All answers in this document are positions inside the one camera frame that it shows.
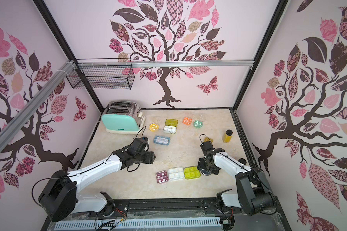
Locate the aluminium rail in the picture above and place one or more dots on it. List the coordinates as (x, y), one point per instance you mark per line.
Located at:
(30, 108)
(192, 63)

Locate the yellow bottle black cap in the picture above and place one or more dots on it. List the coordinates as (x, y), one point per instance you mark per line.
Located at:
(227, 136)

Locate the mint green toaster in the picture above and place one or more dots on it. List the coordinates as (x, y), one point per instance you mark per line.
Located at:
(123, 117)

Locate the clear white pillbox front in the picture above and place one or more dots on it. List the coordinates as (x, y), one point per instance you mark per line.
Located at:
(176, 173)

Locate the aluminium rail left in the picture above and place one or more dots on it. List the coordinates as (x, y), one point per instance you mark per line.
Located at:
(30, 108)

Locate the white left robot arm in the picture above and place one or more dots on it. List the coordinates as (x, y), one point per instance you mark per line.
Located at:
(62, 195)

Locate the magenta small pillbox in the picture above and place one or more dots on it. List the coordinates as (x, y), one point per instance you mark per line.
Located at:
(162, 177)

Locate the yellow round pillbox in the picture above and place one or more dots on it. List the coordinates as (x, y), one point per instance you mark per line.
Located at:
(154, 124)

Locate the white slotted cable duct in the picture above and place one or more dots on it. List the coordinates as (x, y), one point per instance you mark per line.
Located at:
(139, 223)

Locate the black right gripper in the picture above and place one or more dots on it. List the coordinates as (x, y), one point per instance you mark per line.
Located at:
(209, 166)

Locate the dark round pillbox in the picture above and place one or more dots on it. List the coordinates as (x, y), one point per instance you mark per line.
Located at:
(206, 173)

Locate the brown bottle black cap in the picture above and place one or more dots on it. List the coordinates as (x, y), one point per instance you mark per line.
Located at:
(243, 161)

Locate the green lid white pillbox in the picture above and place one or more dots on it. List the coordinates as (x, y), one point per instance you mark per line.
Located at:
(191, 173)

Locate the aluminium rail back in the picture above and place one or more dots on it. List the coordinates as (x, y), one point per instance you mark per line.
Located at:
(192, 63)

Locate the green round pillbox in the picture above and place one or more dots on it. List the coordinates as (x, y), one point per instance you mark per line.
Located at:
(198, 121)

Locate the black wire basket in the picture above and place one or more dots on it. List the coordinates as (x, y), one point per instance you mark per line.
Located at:
(103, 73)

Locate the olive lid pillbox back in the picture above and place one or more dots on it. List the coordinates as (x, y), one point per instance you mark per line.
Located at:
(170, 126)

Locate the blue rectangular pillbox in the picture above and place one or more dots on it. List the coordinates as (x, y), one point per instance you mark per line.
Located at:
(161, 140)

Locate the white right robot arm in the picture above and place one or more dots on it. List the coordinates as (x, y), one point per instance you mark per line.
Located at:
(253, 192)

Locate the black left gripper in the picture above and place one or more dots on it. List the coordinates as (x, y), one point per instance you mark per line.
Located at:
(151, 158)

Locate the yellow small pillbox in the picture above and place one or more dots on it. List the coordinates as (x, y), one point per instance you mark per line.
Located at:
(208, 139)

